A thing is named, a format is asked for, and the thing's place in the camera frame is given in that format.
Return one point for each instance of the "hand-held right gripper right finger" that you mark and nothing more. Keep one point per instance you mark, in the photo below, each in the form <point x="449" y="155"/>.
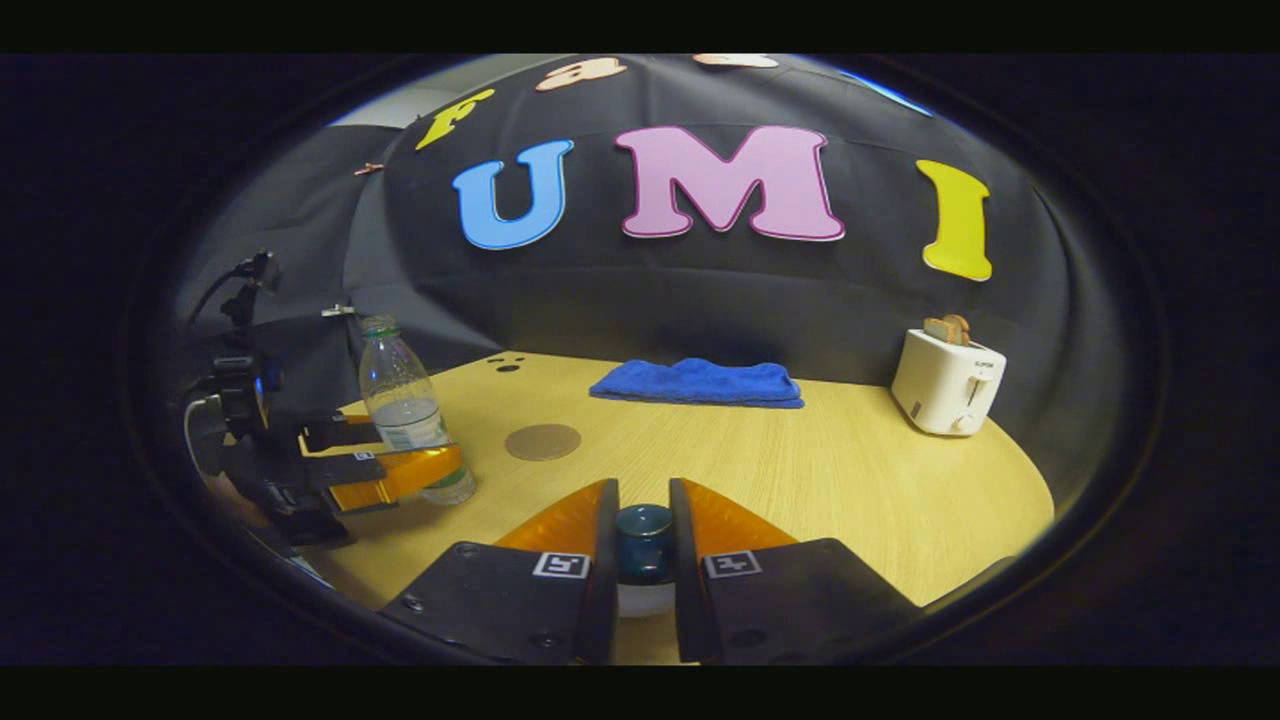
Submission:
<point x="685" y="590"/>

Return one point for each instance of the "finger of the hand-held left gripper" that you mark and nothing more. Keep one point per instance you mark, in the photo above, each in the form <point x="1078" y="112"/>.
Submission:
<point x="345" y="470"/>
<point x="335" y="432"/>

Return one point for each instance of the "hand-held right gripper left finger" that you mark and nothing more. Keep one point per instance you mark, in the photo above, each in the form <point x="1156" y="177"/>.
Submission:
<point x="600" y="590"/>

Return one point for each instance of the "clear plastic water bottle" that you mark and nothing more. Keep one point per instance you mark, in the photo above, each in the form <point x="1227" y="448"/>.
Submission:
<point x="400" y="385"/>

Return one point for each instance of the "round brown coaster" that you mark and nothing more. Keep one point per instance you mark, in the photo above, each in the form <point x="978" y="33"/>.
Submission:
<point x="543" y="441"/>

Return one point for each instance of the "blue folded towel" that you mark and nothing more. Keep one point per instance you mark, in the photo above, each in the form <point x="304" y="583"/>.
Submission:
<point x="700" y="382"/>

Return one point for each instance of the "orange clip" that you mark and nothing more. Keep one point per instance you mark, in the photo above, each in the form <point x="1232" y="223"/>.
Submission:
<point x="368" y="168"/>

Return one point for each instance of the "black backdrop cloth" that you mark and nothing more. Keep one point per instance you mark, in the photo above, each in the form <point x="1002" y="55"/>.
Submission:
<point x="700" y="300"/>

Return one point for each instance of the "white toaster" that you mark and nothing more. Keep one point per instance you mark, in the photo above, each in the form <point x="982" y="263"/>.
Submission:
<point x="945" y="385"/>

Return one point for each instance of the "toast slice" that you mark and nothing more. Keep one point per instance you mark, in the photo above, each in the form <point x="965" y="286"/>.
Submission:
<point x="948" y="330"/>

